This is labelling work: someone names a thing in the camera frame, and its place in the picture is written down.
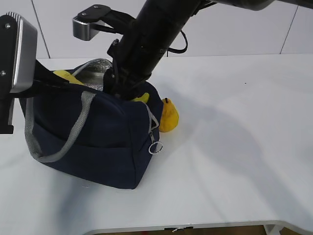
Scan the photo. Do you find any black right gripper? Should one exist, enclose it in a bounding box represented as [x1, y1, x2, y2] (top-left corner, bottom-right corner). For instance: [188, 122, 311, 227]
[103, 67, 153, 100]

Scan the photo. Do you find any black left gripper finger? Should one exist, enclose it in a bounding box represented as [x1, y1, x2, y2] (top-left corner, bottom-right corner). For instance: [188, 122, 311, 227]
[34, 60, 69, 85]
[14, 82, 72, 98]

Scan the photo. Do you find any yellow banana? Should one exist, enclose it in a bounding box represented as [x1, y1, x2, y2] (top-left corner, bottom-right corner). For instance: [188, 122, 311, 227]
[53, 70, 150, 103]

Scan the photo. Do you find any navy insulated lunch bag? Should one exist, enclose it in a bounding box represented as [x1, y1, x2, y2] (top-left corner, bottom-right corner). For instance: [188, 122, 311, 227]
[19, 58, 164, 190]

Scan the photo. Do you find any yellow pear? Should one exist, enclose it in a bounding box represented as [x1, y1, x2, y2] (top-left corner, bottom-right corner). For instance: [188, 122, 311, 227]
[159, 98, 179, 133]

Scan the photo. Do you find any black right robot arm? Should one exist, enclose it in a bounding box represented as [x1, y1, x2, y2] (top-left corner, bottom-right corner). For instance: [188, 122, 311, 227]
[102, 0, 218, 97]

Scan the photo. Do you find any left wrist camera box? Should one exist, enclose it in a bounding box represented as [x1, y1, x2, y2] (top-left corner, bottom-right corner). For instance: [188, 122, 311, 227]
[0, 12, 38, 134]

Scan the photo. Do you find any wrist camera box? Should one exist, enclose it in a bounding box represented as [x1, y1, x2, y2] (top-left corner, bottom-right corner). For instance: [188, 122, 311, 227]
[72, 4, 135, 41]
[0, 12, 38, 134]

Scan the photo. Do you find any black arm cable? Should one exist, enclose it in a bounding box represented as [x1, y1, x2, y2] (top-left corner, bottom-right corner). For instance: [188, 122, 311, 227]
[167, 29, 188, 57]

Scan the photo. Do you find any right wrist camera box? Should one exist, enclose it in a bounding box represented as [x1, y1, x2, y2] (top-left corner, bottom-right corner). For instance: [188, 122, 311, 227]
[72, 4, 135, 41]

